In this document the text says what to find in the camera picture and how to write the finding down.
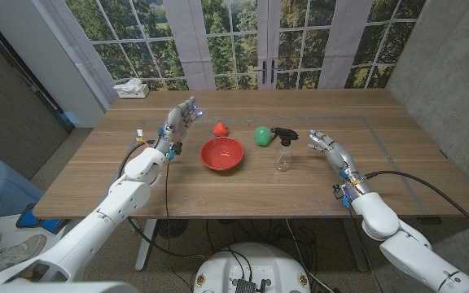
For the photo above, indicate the red bowl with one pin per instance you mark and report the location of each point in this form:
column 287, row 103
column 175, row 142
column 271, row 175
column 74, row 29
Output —
column 222, row 156

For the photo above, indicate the white table leg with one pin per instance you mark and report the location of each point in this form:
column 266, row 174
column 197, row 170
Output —
column 145, row 244

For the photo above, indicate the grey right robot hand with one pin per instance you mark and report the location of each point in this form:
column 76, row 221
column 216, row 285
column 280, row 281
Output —
column 340, row 158

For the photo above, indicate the grey table leg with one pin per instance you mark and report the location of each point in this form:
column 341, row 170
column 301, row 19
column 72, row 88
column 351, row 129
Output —
column 354, row 244

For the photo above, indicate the blue flat pad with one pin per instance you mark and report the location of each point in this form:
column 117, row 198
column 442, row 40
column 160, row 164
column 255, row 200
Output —
column 35, row 221

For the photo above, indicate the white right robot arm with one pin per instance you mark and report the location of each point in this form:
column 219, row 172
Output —
column 405, row 248

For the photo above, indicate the printed window forest backdrop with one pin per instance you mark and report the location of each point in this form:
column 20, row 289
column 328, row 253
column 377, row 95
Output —
column 226, row 49

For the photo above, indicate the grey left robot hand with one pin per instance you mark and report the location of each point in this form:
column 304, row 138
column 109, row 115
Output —
column 175, row 126

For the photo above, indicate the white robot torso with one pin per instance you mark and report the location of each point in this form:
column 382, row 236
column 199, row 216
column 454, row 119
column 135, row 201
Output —
column 251, row 264

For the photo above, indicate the small red fruit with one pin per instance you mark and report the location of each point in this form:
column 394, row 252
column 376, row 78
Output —
column 220, row 129

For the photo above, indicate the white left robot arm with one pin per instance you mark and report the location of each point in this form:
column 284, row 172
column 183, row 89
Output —
column 108, row 211

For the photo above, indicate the black round fan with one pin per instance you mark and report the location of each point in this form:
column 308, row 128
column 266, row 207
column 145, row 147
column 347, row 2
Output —
column 172, row 228

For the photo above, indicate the clear spray bottle black head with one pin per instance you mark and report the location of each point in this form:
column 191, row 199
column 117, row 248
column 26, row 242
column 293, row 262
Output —
column 284, row 158

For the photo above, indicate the white tissue box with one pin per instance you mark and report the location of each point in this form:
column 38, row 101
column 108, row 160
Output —
column 132, row 90

